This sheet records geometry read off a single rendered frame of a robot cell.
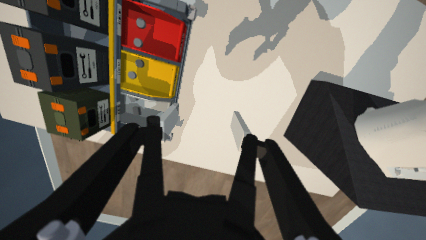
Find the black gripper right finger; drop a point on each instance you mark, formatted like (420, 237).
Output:
(297, 215)

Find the yellow bin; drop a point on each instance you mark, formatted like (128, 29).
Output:
(154, 79)

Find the grey metal shelf rack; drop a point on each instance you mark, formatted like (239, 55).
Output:
(176, 8)

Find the yellow flat bar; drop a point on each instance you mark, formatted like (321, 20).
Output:
(111, 64)

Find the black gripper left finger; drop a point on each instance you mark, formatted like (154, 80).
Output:
(72, 209)

